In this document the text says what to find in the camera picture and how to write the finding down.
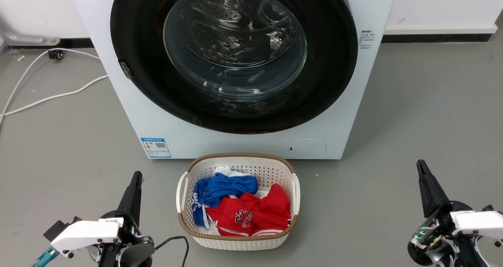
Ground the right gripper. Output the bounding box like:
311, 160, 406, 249
408, 159, 503, 267

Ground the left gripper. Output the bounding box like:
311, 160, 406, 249
96, 172, 156, 267

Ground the round black glass washer door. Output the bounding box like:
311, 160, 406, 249
110, 0, 358, 134

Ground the white front-load washing machine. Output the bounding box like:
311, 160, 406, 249
66, 0, 399, 160

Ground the blue energy label sticker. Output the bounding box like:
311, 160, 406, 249
141, 137, 172, 159

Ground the blue garment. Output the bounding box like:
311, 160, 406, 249
193, 173, 259, 227

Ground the white garment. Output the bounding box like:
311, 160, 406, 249
213, 166, 253, 178

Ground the white woven-rim laundry basket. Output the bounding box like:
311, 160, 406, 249
176, 153, 301, 251

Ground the round white filter cover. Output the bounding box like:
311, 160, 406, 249
288, 139, 327, 159

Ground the red basketball jersey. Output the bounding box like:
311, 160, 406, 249
206, 183, 291, 237

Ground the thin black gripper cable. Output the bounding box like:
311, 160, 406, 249
154, 236, 190, 267

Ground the teal cable connector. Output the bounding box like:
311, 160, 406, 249
31, 246, 60, 267

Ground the white floor cable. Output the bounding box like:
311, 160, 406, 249
2, 75, 109, 116
0, 48, 101, 127

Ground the grey metal pipe bracket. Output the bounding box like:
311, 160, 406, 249
0, 27, 61, 47

